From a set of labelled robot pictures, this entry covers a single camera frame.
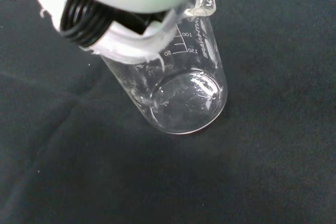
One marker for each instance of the black bench cloth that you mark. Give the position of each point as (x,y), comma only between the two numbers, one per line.
(105,169)

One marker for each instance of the clear glass graduated beaker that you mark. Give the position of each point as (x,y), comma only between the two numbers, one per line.
(186,98)

